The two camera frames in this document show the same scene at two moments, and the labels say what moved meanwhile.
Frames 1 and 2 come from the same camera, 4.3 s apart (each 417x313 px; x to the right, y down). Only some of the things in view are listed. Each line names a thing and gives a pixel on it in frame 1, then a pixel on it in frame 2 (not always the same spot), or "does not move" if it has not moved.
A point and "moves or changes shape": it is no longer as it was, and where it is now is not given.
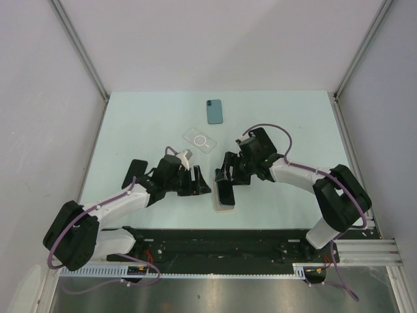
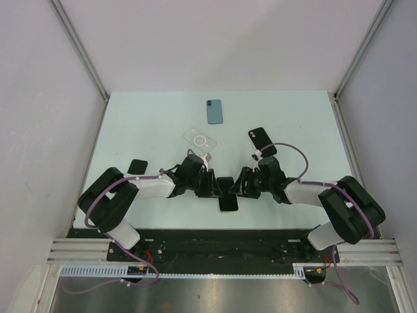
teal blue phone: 214,111 does not move
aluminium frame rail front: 382,252 does not move
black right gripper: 231,160 → 247,175
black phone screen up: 137,168 does not move
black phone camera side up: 264,141 does not move
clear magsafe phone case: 200,140 does not move
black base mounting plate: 220,247 does not move
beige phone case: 218,207 → 229,212
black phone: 226,194 moves or changes shape
